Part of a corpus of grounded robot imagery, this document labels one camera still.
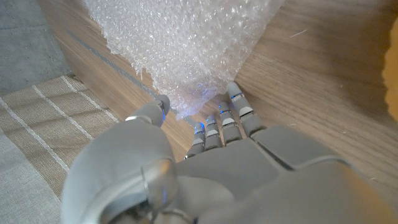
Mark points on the bumpy orange fruit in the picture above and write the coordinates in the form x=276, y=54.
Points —
x=392, y=71

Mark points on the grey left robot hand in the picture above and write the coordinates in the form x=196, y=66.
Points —
x=233, y=177

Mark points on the clear bubble wrap sheet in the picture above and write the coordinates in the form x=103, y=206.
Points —
x=186, y=46

